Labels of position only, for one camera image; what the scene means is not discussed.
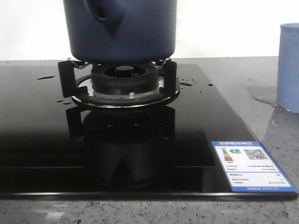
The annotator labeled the light blue ribbed cup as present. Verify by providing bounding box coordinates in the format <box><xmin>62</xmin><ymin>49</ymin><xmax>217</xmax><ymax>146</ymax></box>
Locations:
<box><xmin>277</xmin><ymin>23</ymin><xmax>299</xmax><ymax>113</ymax></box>

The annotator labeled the black metal pot support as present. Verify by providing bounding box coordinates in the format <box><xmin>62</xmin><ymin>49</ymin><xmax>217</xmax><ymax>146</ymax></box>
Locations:
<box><xmin>58</xmin><ymin>59</ymin><xmax>180</xmax><ymax>108</ymax></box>

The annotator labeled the dark blue cooking pot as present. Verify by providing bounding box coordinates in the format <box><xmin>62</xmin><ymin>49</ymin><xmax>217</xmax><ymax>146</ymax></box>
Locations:
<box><xmin>63</xmin><ymin>0</ymin><xmax>177</xmax><ymax>63</ymax></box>

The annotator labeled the black gas burner head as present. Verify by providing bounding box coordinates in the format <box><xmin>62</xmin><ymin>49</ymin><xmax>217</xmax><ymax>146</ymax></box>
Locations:
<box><xmin>91</xmin><ymin>63</ymin><xmax>159</xmax><ymax>95</ymax></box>

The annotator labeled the black glass gas stove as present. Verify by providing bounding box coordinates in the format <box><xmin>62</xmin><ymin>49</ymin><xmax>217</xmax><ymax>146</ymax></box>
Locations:
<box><xmin>0</xmin><ymin>64</ymin><xmax>299</xmax><ymax>200</ymax></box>

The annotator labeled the blue energy label sticker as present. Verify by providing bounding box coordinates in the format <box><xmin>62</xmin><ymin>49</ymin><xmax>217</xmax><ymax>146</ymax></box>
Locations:
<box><xmin>212</xmin><ymin>141</ymin><xmax>298</xmax><ymax>193</ymax></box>

